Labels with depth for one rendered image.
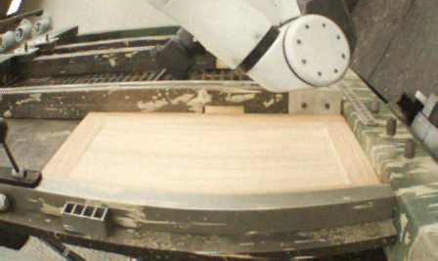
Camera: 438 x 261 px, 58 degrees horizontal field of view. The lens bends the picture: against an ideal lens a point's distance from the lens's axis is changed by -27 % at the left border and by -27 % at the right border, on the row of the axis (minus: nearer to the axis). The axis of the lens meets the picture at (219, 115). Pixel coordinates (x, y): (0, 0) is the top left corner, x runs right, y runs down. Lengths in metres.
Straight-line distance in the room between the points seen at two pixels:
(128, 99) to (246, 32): 0.61
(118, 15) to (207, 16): 6.01
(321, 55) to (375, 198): 0.23
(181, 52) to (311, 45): 0.74
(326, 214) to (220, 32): 0.27
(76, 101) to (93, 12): 5.53
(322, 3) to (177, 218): 0.32
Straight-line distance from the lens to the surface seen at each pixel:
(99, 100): 1.12
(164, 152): 0.88
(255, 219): 0.63
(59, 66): 1.71
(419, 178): 0.70
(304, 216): 0.63
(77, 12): 6.74
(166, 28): 2.46
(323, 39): 0.52
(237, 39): 0.52
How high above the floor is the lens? 1.25
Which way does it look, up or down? 7 degrees down
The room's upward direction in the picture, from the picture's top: 59 degrees counter-clockwise
